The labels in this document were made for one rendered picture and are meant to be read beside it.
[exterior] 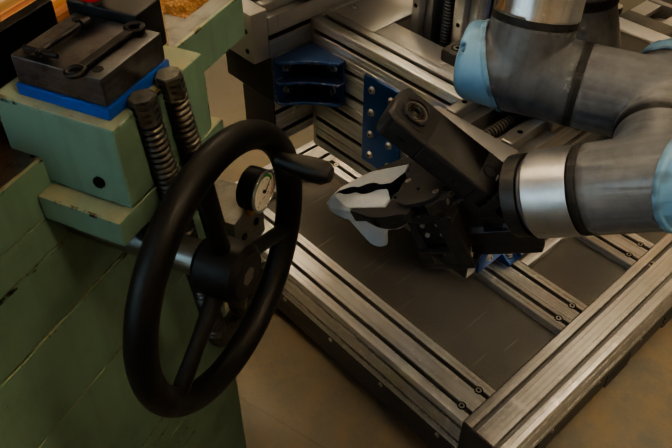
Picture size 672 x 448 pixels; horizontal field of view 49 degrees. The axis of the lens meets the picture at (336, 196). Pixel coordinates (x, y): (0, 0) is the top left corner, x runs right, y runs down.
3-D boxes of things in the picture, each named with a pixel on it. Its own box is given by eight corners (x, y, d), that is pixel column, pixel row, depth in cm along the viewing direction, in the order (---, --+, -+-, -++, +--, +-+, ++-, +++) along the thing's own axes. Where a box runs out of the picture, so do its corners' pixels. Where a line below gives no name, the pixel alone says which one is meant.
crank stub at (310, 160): (331, 190, 71) (324, 184, 68) (277, 174, 72) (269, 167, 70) (339, 166, 71) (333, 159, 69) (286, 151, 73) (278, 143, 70)
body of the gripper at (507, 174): (418, 272, 70) (539, 269, 62) (379, 204, 66) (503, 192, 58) (445, 217, 74) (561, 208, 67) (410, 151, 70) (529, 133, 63)
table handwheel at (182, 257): (250, 419, 81) (107, 437, 53) (102, 357, 87) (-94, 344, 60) (337, 174, 85) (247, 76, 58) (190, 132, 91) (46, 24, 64)
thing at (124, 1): (110, 121, 62) (96, 65, 59) (10, 91, 66) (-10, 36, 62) (195, 49, 71) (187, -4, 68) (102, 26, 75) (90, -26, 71)
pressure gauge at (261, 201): (256, 232, 102) (252, 188, 97) (233, 224, 103) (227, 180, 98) (277, 204, 107) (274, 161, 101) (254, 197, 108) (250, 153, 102)
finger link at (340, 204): (337, 257, 75) (414, 253, 69) (310, 214, 72) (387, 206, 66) (350, 236, 77) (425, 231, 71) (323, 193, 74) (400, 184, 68)
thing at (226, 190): (241, 265, 107) (236, 225, 102) (170, 240, 111) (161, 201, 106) (268, 228, 113) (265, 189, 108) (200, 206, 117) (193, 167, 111)
